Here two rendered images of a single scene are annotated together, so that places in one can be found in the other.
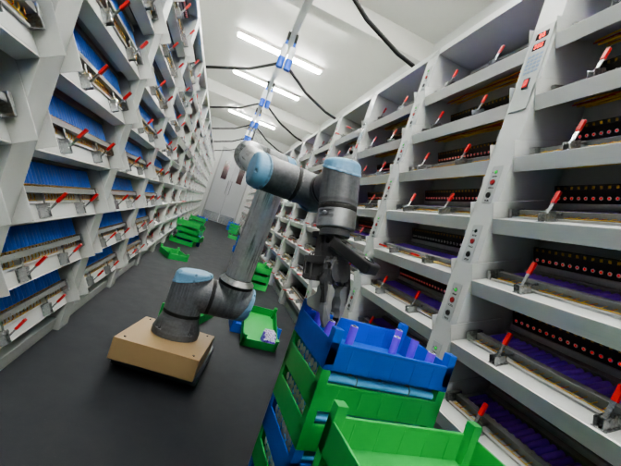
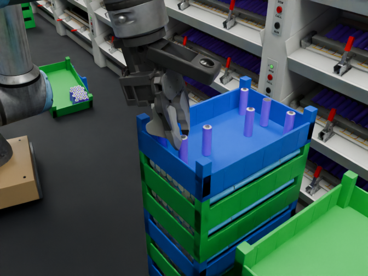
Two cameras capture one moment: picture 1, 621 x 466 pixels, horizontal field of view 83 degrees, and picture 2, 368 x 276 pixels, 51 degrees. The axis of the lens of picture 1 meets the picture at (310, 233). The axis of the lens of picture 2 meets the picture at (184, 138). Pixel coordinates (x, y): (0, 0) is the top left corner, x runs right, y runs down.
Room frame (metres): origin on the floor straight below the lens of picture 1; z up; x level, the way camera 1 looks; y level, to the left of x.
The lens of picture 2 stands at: (0.20, 0.08, 0.93)
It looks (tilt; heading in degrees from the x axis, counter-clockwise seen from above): 34 degrees down; 341
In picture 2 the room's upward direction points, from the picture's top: straight up
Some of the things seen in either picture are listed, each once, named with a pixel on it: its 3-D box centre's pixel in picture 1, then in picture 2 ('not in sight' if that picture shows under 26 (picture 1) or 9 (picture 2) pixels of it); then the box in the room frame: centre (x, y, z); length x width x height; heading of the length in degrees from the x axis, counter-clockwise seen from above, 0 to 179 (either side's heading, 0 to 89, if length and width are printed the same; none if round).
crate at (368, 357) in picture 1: (371, 342); (226, 129); (0.79, -0.21, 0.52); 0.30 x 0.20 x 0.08; 109
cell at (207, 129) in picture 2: (350, 338); (206, 139); (0.77, -0.16, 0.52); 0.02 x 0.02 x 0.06
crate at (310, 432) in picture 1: (348, 408); (222, 189); (0.79, -0.21, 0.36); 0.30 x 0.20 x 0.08; 109
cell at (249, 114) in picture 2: (393, 349); (249, 121); (0.81, -0.27, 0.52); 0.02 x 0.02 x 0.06
